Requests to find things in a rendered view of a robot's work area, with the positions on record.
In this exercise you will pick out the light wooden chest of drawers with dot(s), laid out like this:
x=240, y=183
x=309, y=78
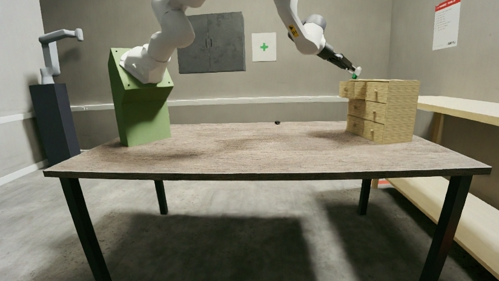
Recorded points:
x=401, y=110

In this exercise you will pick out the white and green eraser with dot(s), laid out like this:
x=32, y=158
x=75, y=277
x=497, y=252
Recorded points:
x=355, y=76

